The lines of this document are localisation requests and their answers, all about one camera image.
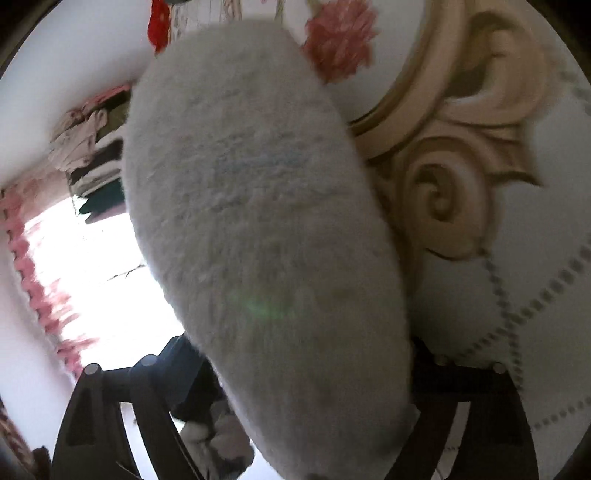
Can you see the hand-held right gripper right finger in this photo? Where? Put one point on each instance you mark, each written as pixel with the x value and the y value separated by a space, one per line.
pixel 443 383

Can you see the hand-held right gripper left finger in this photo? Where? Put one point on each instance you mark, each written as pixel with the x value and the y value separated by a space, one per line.
pixel 178 374

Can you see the white fuzzy jacket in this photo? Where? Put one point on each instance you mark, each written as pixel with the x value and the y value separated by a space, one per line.
pixel 258 207

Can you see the rack of hanging clothes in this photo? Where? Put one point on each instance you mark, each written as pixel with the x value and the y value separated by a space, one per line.
pixel 92 138

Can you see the window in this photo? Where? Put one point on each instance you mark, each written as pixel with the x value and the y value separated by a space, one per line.
pixel 92 277

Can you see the pink curtain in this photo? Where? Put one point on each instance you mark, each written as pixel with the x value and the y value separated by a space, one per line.
pixel 41 304

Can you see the white quilted mattress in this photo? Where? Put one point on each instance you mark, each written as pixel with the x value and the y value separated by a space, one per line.
pixel 461 161

